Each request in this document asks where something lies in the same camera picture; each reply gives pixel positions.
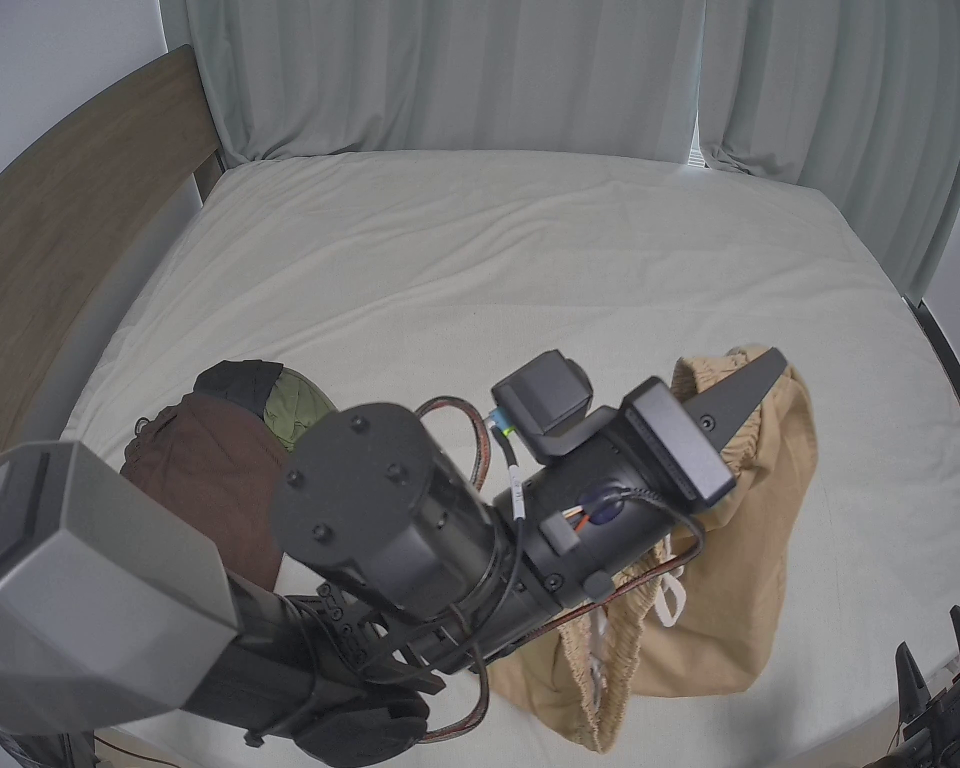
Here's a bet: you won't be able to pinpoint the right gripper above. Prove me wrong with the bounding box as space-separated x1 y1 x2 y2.
894 604 960 759

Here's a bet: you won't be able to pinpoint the brown garment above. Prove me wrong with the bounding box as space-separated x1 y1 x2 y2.
120 393 290 594

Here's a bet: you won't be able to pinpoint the bed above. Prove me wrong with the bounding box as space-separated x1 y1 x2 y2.
0 43 960 768

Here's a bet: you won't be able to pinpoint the olive green garment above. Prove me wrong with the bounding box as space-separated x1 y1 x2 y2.
262 366 339 455

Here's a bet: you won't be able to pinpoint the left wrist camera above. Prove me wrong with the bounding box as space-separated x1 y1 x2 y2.
491 350 624 462

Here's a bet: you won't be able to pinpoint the tan shorts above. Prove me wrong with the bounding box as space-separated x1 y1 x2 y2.
487 345 819 756

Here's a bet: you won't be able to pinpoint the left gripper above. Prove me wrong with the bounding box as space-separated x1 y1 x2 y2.
501 348 790 616

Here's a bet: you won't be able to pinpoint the black garment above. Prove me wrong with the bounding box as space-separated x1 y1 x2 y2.
193 360 285 421

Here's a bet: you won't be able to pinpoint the pale green curtain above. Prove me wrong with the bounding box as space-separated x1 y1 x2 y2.
182 0 710 169
696 0 960 303

